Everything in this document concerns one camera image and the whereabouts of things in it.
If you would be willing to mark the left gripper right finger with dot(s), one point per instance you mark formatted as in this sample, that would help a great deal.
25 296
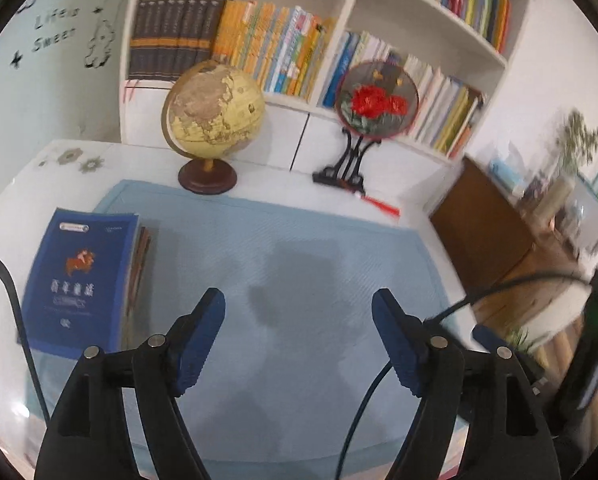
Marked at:
508 437

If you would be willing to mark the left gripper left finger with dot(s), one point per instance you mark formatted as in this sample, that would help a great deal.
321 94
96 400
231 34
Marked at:
87 436

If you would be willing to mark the red poetry book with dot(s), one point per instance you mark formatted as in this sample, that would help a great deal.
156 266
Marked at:
133 284

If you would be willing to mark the dark blue fairy tale book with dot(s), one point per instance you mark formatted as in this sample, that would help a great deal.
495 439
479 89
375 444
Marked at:
77 291

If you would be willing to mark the brown wooden cabinet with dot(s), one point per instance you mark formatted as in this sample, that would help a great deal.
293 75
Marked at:
490 242

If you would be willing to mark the light blue quilted mat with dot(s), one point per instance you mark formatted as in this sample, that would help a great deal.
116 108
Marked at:
298 347

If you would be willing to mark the potted green plant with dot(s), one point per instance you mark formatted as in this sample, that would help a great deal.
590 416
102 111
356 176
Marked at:
577 145

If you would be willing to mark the black fan stand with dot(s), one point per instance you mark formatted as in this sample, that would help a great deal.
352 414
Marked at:
345 173

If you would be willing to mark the lower shelf book row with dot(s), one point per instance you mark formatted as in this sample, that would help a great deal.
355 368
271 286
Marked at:
448 109

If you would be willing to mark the red flower embroidered fan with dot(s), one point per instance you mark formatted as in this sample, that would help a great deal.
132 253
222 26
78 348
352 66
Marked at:
377 99

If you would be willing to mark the yellow antique globe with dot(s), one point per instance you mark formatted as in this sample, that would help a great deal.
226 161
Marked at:
211 112

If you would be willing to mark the orange yellow book row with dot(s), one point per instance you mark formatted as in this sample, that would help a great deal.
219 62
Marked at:
281 47

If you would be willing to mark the dark book set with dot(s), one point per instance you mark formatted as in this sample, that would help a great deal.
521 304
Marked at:
171 36

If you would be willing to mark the white bookshelf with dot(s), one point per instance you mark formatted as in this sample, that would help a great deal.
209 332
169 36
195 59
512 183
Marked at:
422 28

